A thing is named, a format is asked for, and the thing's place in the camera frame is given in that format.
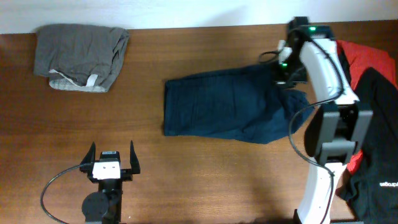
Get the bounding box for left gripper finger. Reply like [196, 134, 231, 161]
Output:
[81, 142, 96, 164]
[130, 141, 141, 174]

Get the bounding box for dark blue shorts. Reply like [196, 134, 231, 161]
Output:
[164, 65, 309, 144]

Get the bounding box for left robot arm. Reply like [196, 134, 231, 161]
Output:
[79, 142, 141, 224]

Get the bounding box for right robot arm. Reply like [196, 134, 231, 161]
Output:
[275, 17, 373, 224]

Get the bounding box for red garment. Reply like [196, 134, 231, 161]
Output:
[337, 40, 397, 176]

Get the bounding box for grey folded shorts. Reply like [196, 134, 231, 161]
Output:
[33, 24, 129, 93]

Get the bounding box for black garment with logo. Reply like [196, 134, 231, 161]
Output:
[338, 67, 397, 224]

